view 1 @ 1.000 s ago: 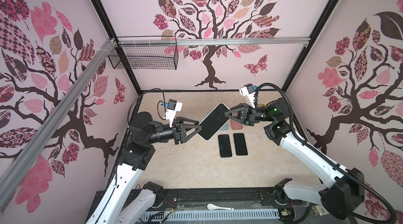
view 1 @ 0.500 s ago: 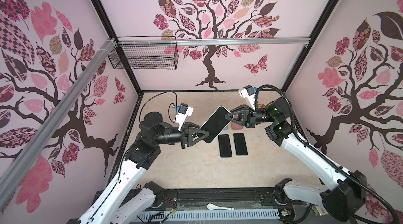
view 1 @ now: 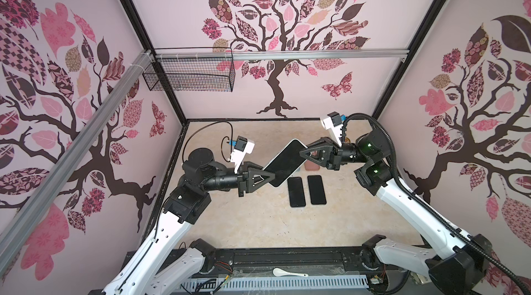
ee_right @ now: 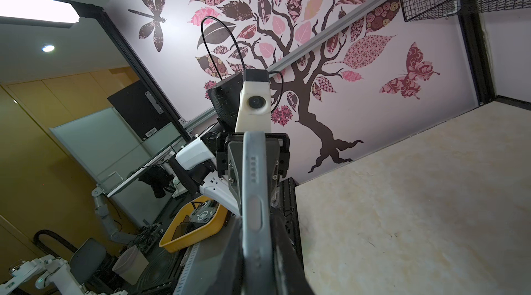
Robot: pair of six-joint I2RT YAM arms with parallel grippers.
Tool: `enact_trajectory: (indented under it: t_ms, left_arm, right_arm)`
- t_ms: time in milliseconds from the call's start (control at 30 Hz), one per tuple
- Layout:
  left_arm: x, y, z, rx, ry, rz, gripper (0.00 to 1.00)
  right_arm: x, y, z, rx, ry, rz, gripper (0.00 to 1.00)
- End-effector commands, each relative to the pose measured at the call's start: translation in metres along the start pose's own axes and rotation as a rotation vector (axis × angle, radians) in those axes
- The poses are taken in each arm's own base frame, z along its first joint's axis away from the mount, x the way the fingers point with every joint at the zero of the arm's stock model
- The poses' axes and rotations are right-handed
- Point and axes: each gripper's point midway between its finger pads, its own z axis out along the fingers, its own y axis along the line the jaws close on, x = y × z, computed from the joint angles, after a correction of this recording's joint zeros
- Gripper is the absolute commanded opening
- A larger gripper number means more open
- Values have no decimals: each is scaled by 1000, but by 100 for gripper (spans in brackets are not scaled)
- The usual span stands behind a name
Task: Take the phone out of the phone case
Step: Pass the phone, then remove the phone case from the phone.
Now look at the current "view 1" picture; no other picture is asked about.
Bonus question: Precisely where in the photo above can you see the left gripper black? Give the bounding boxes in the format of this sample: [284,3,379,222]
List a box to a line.
[201,160,274,197]

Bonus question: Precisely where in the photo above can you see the black phone white case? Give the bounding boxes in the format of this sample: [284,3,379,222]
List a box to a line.
[264,139,307,187]

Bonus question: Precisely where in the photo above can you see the black smartphone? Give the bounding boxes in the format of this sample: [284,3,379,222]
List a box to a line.
[307,175,327,205]

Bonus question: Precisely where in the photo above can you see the black phone clear case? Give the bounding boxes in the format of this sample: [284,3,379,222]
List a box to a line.
[288,177,306,208]

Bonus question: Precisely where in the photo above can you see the pink phone case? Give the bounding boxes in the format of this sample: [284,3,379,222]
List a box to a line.
[304,160,321,171]

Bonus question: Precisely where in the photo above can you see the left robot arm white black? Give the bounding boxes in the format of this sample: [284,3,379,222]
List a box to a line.
[102,148,275,294]

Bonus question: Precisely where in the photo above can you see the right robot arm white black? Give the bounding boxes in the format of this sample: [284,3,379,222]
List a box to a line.
[300,129,492,294]

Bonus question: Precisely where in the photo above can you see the white plastic spoon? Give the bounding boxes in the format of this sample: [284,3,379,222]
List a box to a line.
[272,267,309,278]

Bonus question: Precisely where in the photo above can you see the aluminium bar back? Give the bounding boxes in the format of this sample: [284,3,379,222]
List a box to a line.
[156,48,409,61]

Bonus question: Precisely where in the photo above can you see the aluminium bar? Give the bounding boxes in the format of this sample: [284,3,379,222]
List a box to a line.
[156,48,409,61]
[1,50,153,273]

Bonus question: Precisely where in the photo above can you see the aluminium bar left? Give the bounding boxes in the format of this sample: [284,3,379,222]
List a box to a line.
[1,50,153,273]

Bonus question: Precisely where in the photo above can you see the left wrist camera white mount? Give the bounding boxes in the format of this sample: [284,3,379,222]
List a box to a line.
[230,136,255,173]

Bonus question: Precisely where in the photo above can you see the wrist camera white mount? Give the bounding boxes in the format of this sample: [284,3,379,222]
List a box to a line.
[230,136,255,173]
[320,112,347,146]

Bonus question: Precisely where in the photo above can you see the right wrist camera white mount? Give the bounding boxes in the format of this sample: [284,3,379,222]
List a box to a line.
[320,112,347,146]

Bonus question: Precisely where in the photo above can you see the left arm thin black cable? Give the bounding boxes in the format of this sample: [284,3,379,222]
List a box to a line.
[181,120,235,163]

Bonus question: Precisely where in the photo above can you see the white slotted cable duct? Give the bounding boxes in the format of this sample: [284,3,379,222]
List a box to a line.
[176,275,369,294]

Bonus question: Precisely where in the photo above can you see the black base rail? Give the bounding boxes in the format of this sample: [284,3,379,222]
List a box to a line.
[192,247,405,278]

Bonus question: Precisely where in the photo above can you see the black wire basket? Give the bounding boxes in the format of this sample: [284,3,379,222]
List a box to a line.
[142,46,236,92]

